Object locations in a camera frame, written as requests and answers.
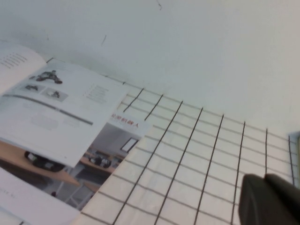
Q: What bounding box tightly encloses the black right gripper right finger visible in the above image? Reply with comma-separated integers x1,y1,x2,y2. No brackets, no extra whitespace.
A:
264,172,300,213

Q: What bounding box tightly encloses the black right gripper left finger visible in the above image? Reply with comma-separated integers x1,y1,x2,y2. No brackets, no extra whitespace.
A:
238,173,300,225

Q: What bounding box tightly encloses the white black-grid tablecloth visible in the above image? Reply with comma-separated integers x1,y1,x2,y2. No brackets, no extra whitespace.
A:
46,57,300,225

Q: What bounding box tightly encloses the brochure with robot photo cover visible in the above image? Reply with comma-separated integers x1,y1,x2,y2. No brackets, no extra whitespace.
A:
0,112,154,225

